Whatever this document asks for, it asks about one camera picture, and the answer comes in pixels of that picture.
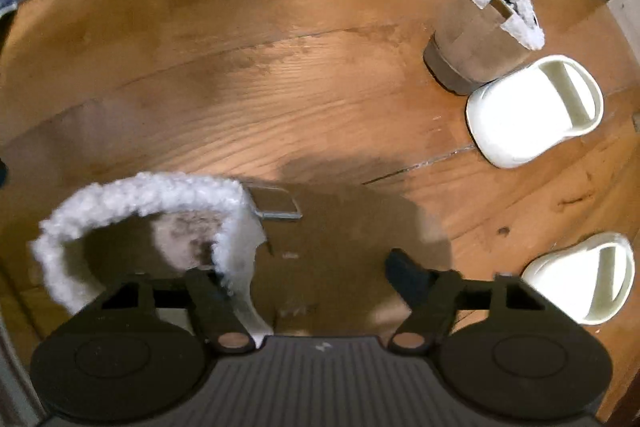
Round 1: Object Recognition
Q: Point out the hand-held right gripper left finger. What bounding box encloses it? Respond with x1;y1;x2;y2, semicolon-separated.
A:
102;268;253;354

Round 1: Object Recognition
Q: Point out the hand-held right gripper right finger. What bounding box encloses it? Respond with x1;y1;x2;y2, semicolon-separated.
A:
385;248;547;355

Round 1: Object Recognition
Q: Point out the tan fur-lined boot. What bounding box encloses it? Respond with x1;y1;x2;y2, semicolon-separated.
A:
424;0;546;96
30;172;452;343

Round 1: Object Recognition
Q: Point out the plain white slipper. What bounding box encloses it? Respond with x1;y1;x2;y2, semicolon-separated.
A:
521;232;636;326
466;54;605;169

